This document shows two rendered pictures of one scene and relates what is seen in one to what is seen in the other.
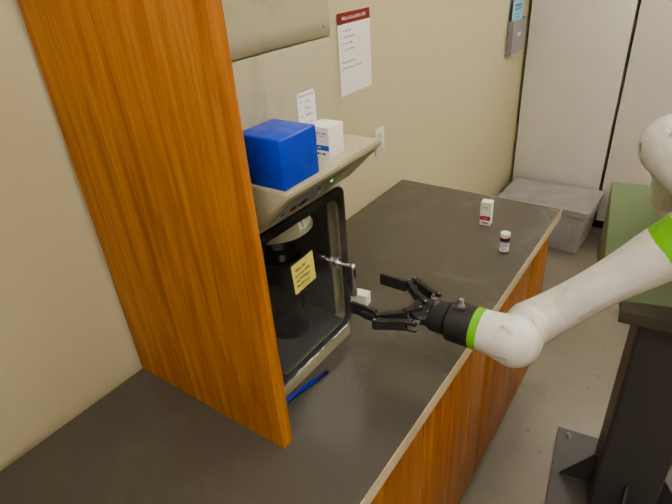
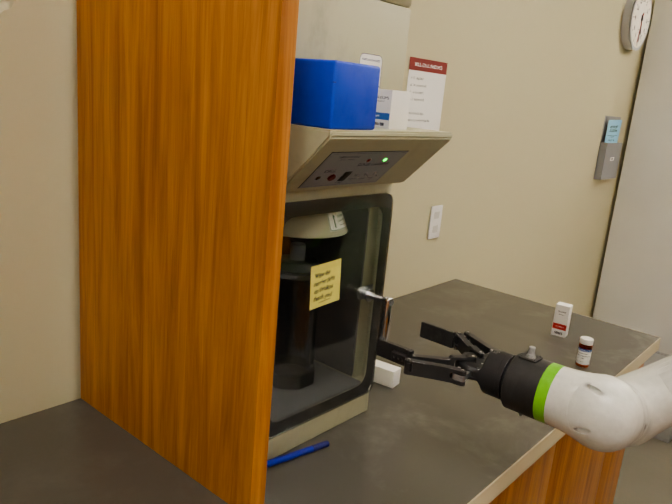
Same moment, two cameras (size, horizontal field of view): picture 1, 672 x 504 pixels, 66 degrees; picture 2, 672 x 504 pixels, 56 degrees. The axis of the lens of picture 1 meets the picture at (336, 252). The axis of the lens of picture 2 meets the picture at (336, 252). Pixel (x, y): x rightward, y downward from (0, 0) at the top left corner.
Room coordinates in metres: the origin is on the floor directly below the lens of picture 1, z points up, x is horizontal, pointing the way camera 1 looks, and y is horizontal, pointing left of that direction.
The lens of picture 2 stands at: (-0.06, 0.02, 1.56)
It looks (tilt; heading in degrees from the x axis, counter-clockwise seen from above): 14 degrees down; 2
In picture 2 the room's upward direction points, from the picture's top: 5 degrees clockwise
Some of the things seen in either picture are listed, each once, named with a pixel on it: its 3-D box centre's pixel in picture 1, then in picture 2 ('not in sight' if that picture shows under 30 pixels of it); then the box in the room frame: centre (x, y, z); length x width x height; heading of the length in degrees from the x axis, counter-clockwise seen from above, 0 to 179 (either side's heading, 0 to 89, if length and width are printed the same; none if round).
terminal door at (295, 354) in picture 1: (310, 287); (329, 310); (0.99, 0.07, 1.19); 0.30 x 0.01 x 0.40; 143
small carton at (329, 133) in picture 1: (326, 138); (387, 109); (0.99, 0.00, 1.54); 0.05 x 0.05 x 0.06; 53
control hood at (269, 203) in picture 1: (317, 182); (366, 159); (0.96, 0.03, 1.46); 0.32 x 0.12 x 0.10; 143
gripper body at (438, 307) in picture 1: (430, 312); (485, 368); (0.92, -0.20, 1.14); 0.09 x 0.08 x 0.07; 53
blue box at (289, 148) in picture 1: (278, 153); (329, 94); (0.88, 0.09, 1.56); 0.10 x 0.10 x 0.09; 53
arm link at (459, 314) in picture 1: (461, 321); (527, 382); (0.88, -0.26, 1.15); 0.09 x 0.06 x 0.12; 143
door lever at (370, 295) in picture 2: (347, 277); (378, 316); (1.06, -0.02, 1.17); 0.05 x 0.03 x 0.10; 53
